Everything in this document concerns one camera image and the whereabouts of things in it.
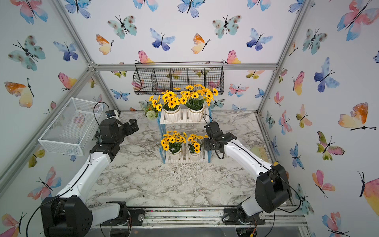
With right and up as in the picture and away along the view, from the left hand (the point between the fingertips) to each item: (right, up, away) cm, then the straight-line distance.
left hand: (129, 120), depth 81 cm
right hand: (+44, -13, +4) cm, 46 cm away
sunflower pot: (+23, -12, +1) cm, 26 cm away
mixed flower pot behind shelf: (+6, +10, +20) cm, 23 cm away
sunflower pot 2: (+36, -14, 0) cm, 38 cm away
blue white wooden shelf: (+30, -23, +12) cm, 40 cm away
